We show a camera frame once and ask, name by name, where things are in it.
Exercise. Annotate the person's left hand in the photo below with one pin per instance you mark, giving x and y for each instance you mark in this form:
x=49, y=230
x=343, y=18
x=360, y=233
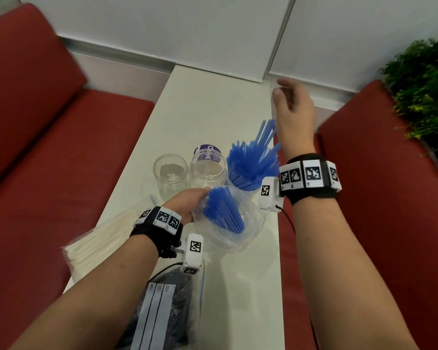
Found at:
x=184, y=204

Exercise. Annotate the person's right hand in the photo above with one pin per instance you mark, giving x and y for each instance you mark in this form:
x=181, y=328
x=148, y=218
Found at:
x=295, y=123

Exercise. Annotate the clear glass jar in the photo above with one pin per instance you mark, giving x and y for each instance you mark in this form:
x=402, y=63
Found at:
x=170, y=178
x=207, y=171

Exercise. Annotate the large bundle of blue straws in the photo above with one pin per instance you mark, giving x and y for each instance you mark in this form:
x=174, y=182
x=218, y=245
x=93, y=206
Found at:
x=224, y=211

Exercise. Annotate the small bunch of blue straws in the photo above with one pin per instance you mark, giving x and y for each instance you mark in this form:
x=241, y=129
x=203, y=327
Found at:
x=250, y=167

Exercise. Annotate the clear plastic bag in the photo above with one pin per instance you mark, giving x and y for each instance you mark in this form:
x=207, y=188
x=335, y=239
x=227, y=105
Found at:
x=241, y=240

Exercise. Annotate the frosted plastic jar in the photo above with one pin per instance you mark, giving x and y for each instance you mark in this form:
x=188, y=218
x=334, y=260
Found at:
x=253, y=193

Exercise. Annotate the bag of black straws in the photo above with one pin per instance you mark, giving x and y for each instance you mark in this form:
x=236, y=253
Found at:
x=180, y=309

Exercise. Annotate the person's right forearm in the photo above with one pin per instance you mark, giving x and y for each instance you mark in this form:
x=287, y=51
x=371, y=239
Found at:
x=350, y=280

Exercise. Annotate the person's left forearm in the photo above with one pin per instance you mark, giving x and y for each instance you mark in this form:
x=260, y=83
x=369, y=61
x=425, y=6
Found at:
x=95, y=298

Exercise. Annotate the clear blue-zip bag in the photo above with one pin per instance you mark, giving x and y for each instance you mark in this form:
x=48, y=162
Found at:
x=152, y=200

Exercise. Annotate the black left wristband with markers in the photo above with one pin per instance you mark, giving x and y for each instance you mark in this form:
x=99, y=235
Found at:
x=151, y=235

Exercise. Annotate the black wristband with markers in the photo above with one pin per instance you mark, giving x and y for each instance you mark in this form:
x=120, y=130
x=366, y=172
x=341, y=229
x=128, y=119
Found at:
x=151, y=235
x=314, y=194

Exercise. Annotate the black right wristband with markers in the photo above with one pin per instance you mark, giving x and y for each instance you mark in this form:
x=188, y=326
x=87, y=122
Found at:
x=314, y=194

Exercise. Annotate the clear bag with white strips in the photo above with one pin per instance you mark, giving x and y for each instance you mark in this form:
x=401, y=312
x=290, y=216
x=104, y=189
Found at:
x=153, y=313

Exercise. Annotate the green plant hedge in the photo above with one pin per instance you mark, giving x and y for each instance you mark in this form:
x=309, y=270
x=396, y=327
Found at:
x=423, y=83

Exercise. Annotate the red sofa beside plant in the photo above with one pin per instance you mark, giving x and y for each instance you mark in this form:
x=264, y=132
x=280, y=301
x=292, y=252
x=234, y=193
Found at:
x=394, y=215

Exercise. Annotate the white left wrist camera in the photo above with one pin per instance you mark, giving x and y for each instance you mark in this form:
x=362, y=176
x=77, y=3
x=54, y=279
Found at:
x=191, y=262

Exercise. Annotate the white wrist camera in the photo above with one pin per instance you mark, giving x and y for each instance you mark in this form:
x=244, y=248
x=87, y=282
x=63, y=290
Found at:
x=191, y=262
x=268, y=202

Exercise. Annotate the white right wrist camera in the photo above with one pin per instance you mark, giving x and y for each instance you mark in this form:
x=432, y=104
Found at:
x=268, y=202

